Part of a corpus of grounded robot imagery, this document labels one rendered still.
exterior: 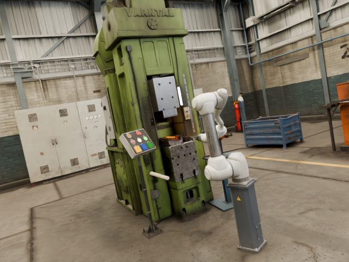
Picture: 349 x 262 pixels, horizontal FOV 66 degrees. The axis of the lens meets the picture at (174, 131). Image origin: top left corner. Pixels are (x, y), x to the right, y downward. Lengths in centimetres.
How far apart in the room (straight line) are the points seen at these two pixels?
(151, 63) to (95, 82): 590
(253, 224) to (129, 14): 268
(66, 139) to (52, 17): 385
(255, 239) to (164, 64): 230
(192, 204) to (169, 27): 230
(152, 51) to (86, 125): 524
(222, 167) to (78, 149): 650
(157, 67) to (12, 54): 630
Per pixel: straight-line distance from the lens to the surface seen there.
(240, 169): 241
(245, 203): 248
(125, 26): 349
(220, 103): 238
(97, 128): 851
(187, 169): 343
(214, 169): 230
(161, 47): 365
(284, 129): 665
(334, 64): 1050
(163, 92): 335
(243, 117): 1044
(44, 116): 833
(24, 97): 902
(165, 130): 385
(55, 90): 909
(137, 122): 333
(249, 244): 266
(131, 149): 289
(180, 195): 344
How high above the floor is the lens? 136
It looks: 5 degrees down
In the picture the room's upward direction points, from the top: 11 degrees counter-clockwise
